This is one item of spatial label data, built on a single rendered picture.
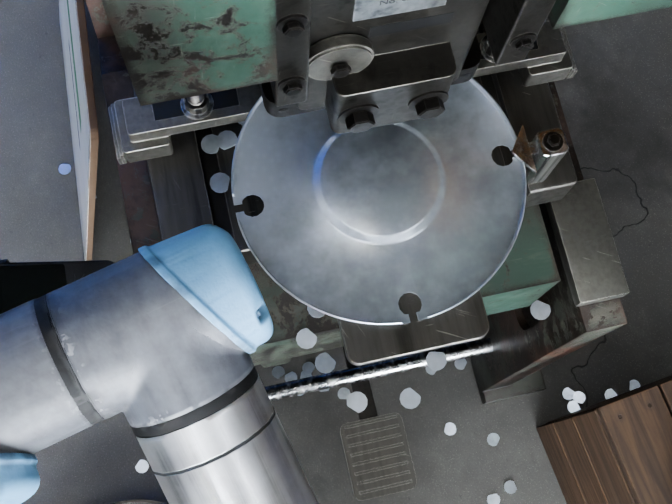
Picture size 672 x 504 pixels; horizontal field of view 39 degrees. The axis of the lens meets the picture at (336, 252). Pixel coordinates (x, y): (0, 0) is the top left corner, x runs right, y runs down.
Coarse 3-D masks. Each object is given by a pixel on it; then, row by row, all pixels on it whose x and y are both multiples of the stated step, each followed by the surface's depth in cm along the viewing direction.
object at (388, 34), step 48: (336, 0) 66; (384, 0) 67; (432, 0) 69; (480, 0) 71; (336, 48) 71; (384, 48) 75; (432, 48) 76; (336, 96) 76; (384, 96) 77; (432, 96) 79
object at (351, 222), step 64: (256, 128) 95; (320, 128) 95; (384, 128) 95; (448, 128) 96; (512, 128) 95; (256, 192) 93; (320, 192) 93; (384, 192) 93; (448, 192) 94; (512, 192) 94; (256, 256) 91; (320, 256) 92; (384, 256) 92; (448, 256) 92; (384, 320) 90
